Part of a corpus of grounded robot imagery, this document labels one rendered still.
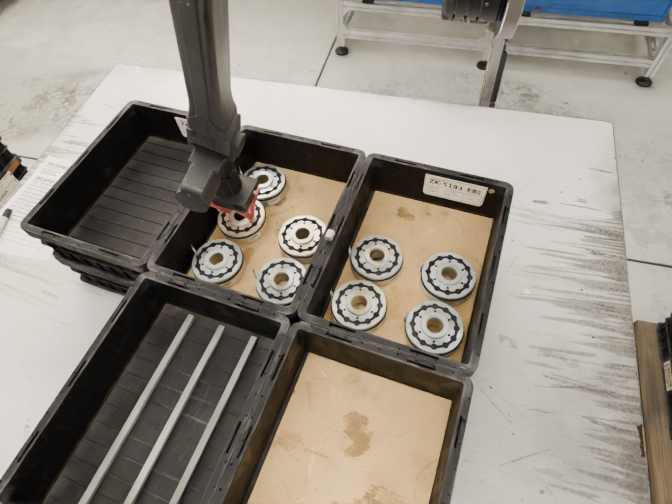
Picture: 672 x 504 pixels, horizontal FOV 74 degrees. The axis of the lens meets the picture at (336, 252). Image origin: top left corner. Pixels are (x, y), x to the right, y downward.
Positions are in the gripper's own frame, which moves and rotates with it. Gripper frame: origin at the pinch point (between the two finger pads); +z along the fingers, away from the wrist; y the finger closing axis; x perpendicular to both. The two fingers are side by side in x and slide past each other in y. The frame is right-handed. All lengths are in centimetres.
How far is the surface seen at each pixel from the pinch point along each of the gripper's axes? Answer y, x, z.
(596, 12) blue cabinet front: 81, 192, 66
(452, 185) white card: 40.4, 17.9, -1.7
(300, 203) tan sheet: 9.3, 8.9, 5.0
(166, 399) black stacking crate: 3.6, -38.5, 2.0
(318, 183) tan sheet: 11.0, 15.5, 5.4
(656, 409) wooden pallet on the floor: 116, 11, 74
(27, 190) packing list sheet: -71, -2, 17
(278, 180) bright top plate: 3.4, 11.5, 2.1
